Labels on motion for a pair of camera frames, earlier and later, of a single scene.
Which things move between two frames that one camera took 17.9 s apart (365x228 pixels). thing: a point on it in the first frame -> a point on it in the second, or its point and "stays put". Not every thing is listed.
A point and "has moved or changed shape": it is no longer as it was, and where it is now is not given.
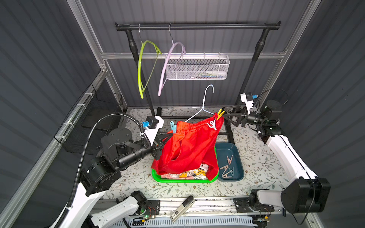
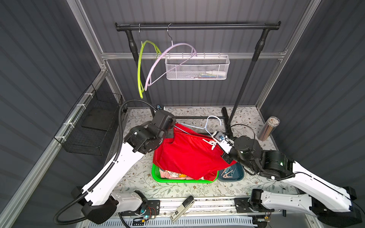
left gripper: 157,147 -> 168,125
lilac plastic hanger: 184,52 has moved or changed shape
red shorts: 193,146 has moved or changed shape
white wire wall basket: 197,67 stays put
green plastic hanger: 151,71 -> 139,76
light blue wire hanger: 203,106 -> 205,128
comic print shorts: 199,173 -> 177,175
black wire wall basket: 93,105 stays put
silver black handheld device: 183,208 stays put
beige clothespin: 225,175 stays put
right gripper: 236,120 -> 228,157
